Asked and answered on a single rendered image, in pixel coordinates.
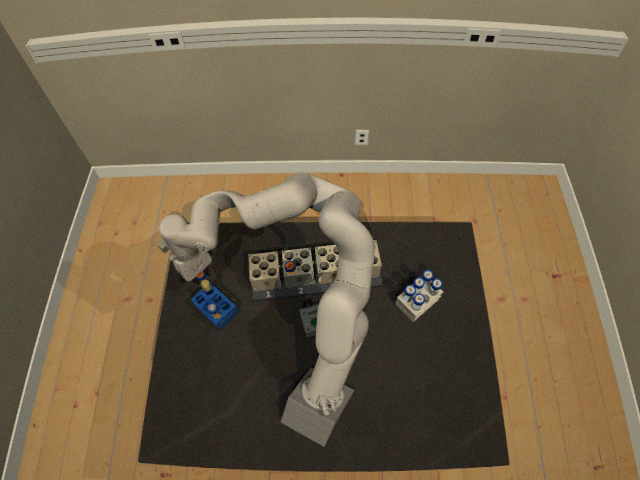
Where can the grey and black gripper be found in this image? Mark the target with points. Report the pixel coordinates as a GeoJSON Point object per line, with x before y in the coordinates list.
{"type": "Point", "coordinates": [189, 271]}

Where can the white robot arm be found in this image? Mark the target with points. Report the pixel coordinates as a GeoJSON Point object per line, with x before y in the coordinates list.
{"type": "Point", "coordinates": [345, 299]}

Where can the clear conical tube with yellow liquid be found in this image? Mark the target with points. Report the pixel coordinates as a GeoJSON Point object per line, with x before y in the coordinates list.
{"type": "Point", "coordinates": [204, 283]}

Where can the blue tube rack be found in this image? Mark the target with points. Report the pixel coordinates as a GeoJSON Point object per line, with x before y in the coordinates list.
{"type": "Point", "coordinates": [229, 309]}

